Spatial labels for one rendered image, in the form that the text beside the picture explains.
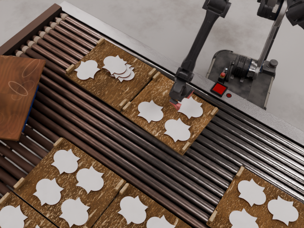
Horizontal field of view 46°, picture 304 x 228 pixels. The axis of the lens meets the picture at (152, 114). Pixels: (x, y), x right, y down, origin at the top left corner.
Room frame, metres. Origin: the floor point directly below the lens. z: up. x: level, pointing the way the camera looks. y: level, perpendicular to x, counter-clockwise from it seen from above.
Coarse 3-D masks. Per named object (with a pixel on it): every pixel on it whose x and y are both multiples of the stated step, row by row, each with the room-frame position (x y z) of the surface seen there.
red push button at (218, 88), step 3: (216, 84) 1.26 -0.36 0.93; (219, 84) 1.26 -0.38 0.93; (216, 87) 1.23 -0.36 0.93; (219, 87) 1.23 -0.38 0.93; (222, 87) 1.24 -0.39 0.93; (225, 87) 1.24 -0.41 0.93; (216, 90) 1.21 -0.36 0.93; (219, 90) 1.21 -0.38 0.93; (222, 90) 1.21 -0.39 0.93; (219, 93) 1.19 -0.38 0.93; (222, 93) 1.20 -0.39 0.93
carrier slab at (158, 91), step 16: (160, 80) 1.25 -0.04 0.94; (144, 96) 1.13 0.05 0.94; (160, 96) 1.14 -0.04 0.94; (192, 96) 1.15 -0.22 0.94; (128, 112) 1.02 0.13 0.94; (176, 112) 1.04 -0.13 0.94; (208, 112) 1.06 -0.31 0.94; (144, 128) 0.93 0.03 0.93; (160, 128) 0.93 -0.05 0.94; (192, 128) 0.95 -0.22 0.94; (176, 144) 0.85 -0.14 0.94
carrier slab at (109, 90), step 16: (96, 48) 1.46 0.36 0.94; (112, 48) 1.47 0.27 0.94; (80, 64) 1.33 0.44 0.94; (128, 64) 1.36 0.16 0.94; (144, 64) 1.36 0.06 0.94; (80, 80) 1.22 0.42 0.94; (96, 80) 1.22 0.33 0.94; (112, 80) 1.23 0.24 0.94; (144, 80) 1.25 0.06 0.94; (112, 96) 1.12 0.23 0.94; (128, 96) 1.13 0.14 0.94
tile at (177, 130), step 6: (168, 120) 0.98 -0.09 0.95; (174, 120) 0.98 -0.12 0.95; (180, 120) 0.99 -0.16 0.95; (168, 126) 0.95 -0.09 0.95; (174, 126) 0.95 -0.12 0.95; (180, 126) 0.95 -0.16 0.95; (186, 126) 0.95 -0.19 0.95; (168, 132) 0.91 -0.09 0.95; (174, 132) 0.91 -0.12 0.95; (180, 132) 0.91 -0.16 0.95; (186, 132) 0.92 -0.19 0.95; (174, 138) 0.87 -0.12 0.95; (180, 138) 0.88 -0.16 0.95; (186, 138) 0.88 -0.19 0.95
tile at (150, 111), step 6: (144, 102) 1.09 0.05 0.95; (150, 102) 1.09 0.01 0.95; (138, 108) 1.05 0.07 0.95; (144, 108) 1.05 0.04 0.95; (150, 108) 1.05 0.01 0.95; (156, 108) 1.05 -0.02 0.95; (162, 108) 1.06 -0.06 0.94; (138, 114) 1.01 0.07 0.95; (144, 114) 1.01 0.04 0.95; (150, 114) 1.01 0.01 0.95; (156, 114) 1.01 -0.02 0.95; (162, 114) 1.02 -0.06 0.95; (150, 120) 0.97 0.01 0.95; (156, 120) 0.98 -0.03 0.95
